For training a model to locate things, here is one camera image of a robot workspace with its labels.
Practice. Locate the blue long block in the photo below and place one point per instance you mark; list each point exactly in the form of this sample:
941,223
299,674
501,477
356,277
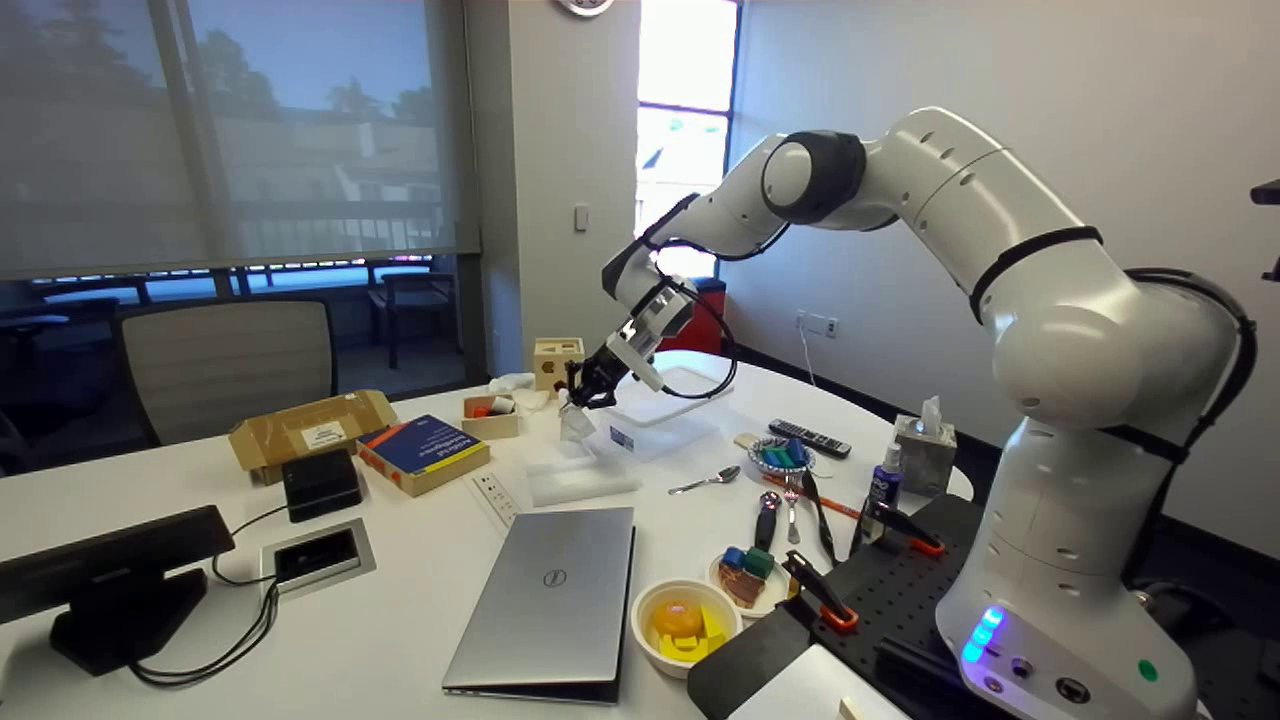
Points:
787,459

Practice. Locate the white paper sheet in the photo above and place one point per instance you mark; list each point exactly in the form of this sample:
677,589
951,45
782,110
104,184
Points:
826,685

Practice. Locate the black marker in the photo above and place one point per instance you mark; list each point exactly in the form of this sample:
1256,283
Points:
822,522

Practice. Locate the small black box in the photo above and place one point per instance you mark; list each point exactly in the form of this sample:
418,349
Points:
322,481

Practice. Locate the blue yellow book box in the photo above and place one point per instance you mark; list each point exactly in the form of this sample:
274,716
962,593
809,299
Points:
425,450

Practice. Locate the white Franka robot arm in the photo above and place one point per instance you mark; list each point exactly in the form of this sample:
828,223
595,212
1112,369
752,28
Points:
1064,334

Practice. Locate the round wall clock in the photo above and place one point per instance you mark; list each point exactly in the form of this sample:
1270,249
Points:
586,5

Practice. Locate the metal spoon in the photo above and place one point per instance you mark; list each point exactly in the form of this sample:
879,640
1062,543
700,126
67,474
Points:
700,481

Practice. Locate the silver tissue box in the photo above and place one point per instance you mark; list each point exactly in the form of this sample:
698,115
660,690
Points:
924,462

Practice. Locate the white bowl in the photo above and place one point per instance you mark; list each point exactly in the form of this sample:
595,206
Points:
644,640

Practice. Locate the green hexagonal block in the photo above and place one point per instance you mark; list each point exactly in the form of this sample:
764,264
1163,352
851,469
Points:
760,562

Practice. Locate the white styrofoam box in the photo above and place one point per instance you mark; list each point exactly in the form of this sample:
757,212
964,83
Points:
665,412

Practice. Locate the silver laptop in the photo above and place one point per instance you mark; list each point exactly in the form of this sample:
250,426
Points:
545,602

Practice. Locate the table power outlet panel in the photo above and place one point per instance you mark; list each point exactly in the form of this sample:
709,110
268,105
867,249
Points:
322,553

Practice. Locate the wooden shape sorter cube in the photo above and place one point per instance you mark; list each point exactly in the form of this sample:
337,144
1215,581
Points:
559,361

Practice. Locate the blue cube block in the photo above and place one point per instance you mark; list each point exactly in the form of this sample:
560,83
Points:
733,556

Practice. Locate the white paper plate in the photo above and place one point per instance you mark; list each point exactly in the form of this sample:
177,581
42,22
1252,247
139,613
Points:
782,593

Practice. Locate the white flat keypad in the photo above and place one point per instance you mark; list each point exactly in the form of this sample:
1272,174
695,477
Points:
493,498

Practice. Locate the red bin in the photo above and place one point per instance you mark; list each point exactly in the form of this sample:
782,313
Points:
704,313

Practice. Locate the white wall switch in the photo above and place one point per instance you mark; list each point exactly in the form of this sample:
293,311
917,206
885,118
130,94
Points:
580,218

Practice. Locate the small wooden tray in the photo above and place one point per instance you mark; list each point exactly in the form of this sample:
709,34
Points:
488,412

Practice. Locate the yellow toy food piece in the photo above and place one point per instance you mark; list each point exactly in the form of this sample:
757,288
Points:
683,627

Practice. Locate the blue patterned plate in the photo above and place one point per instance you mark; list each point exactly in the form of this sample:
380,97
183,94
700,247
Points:
757,465

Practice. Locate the grey roller blind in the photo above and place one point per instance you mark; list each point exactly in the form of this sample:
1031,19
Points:
81,133
322,133

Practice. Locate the white tissue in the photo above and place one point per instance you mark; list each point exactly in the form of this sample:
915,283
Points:
929,412

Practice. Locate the black orange clamp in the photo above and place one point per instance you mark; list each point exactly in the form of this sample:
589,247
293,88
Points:
822,593
915,533

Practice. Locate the white wall outlet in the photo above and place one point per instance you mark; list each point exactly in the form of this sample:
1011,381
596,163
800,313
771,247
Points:
819,326

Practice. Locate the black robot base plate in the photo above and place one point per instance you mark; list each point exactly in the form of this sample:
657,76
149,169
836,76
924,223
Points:
904,602

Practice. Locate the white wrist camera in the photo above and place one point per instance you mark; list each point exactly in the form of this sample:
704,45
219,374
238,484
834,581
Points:
665,319

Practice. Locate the brown orange giraffe-pattern block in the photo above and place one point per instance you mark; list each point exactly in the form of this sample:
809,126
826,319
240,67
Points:
738,586

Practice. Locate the black remote control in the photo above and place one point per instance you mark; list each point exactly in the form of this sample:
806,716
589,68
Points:
809,442

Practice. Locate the small silver metal tool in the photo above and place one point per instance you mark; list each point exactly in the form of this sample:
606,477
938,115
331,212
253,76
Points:
792,522

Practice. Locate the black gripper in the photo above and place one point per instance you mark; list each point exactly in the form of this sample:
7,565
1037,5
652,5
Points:
621,361

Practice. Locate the dark outdoor chair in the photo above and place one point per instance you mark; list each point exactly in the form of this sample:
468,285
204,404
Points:
414,313

